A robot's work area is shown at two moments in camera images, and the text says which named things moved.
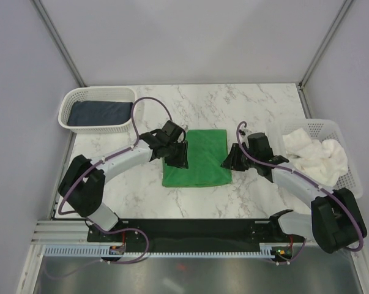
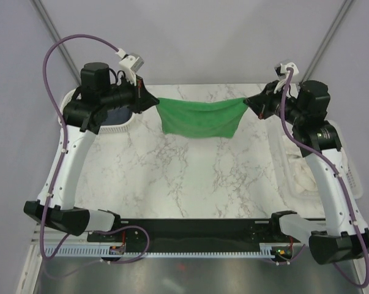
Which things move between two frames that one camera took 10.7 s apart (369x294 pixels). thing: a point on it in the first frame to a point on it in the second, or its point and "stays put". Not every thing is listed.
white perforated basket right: [316, 128] stays put
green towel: [206, 151] to [201, 119]
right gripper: [236, 165] to [261, 103]
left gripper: [182, 160] to [142, 99]
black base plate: [185, 232] stays put
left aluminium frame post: [48, 22] stays put
